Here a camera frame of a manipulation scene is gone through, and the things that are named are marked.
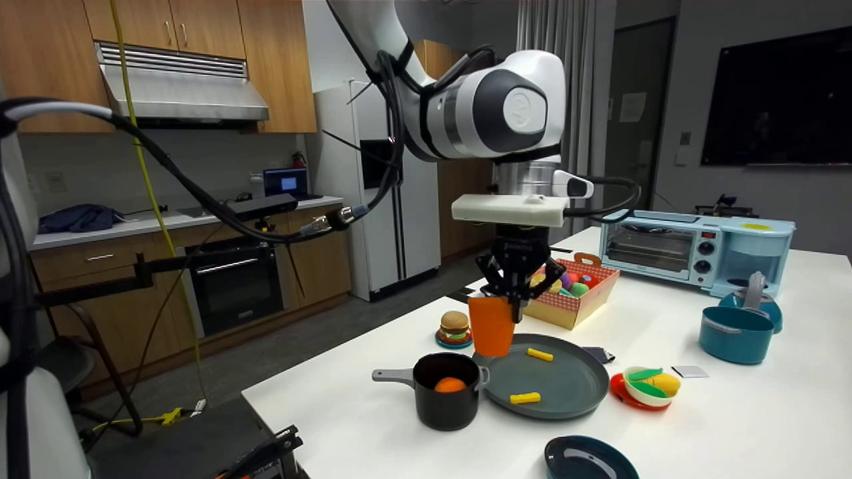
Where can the wooden base cabinets white counter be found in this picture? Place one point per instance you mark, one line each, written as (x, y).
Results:
(314, 261)

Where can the white wall switch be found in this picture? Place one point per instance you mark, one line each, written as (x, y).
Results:
(681, 151)

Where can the purple toy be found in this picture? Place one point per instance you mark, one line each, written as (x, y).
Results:
(567, 278)

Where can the black stereo camera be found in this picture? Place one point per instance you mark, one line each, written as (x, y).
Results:
(262, 205)

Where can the teal bowl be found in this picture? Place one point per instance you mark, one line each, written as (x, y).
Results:
(736, 341)

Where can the white refrigerator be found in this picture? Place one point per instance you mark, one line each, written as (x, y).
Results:
(415, 230)

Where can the small laptop blue screen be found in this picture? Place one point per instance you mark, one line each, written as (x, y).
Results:
(285, 181)

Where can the black cart platform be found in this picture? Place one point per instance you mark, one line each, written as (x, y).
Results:
(175, 449)

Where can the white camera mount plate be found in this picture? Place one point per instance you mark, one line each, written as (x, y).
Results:
(508, 212)

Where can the dark grey door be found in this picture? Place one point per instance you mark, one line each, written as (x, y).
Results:
(641, 161)

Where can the green toy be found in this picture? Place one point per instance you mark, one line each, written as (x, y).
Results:
(579, 288)

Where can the white paper sign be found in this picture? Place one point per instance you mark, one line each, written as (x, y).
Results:
(631, 107)

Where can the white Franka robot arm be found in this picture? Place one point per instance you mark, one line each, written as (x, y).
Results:
(522, 111)

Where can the yellow toy fry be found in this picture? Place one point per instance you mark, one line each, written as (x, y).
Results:
(524, 397)
(539, 356)

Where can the small orange ball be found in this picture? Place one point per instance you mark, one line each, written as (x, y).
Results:
(450, 387)

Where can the grey round frying pan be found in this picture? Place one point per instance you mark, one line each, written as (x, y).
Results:
(567, 382)

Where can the small red plate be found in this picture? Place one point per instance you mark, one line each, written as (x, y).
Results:
(617, 393)

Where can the light blue toaster oven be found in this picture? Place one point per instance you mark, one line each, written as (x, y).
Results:
(736, 256)

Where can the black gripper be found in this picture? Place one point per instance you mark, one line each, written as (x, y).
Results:
(519, 245)

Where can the toy hamburger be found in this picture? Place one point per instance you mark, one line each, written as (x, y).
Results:
(452, 325)

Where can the blue cloth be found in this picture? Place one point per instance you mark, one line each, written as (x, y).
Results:
(84, 220)

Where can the tall wooden cabinet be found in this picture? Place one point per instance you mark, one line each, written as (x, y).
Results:
(466, 177)

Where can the black wall screen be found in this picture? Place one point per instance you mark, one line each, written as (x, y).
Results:
(780, 97)

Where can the small black device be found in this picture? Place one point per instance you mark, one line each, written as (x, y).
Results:
(723, 205)

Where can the red tan cardboard basket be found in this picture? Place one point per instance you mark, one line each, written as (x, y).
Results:
(567, 312)

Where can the green yellow toy vegetable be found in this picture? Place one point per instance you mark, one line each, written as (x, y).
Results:
(652, 387)

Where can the black built-in oven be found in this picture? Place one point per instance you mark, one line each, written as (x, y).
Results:
(234, 288)

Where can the wooden wall cabinets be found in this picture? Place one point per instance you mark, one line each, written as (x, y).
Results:
(222, 27)

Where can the dark blue small pan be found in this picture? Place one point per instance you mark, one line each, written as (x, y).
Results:
(587, 461)

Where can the small teal saucer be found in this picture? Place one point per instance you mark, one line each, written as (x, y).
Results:
(439, 341)

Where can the silver range hood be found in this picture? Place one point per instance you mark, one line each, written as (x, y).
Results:
(194, 97)

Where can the orange plastic cup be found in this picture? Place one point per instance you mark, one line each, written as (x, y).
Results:
(490, 334)

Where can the small white card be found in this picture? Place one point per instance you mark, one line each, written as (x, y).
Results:
(691, 370)

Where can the red toy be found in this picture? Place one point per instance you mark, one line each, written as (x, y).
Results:
(595, 278)

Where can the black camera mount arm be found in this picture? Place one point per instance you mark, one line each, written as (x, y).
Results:
(161, 264)

